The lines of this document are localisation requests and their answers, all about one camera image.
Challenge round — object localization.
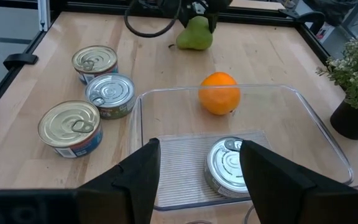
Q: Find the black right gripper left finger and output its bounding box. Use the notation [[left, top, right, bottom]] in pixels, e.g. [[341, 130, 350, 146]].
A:
[[0, 138, 162, 224]]

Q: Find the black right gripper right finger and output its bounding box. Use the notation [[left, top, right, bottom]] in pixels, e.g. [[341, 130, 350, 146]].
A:
[[239, 139, 358, 224]]

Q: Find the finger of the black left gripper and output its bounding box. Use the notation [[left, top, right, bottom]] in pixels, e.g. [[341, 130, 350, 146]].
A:
[[178, 14, 197, 29], [208, 12, 220, 34]]

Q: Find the green pear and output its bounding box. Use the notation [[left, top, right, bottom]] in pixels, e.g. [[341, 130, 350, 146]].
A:
[[175, 15, 214, 51]]

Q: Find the orange fruit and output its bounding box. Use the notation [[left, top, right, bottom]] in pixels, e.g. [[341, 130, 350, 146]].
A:
[[198, 72, 241, 116]]

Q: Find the silver grey label can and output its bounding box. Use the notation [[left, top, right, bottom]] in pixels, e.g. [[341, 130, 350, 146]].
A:
[[204, 136, 251, 199]]

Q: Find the blue label salmon can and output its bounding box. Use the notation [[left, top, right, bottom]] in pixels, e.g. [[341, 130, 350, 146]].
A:
[[37, 100, 104, 159], [71, 45, 119, 85]]

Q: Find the picture label fish can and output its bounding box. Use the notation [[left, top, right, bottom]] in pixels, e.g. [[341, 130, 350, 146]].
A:
[[85, 73, 136, 120]]

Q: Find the short clear plastic bin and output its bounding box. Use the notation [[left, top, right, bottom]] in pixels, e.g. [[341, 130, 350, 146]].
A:
[[128, 83, 354, 212]]

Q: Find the black trash bag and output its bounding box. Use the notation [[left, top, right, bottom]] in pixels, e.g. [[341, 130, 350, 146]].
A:
[[303, 0, 358, 27]]

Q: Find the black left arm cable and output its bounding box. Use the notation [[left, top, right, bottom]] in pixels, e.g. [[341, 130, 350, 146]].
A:
[[124, 0, 183, 39]]

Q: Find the black aluminium table frame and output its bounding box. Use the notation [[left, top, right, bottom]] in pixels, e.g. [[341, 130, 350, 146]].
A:
[[0, 0, 332, 125]]

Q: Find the silver aluminium extrusion post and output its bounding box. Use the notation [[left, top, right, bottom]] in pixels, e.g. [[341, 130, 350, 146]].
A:
[[37, 0, 52, 32]]

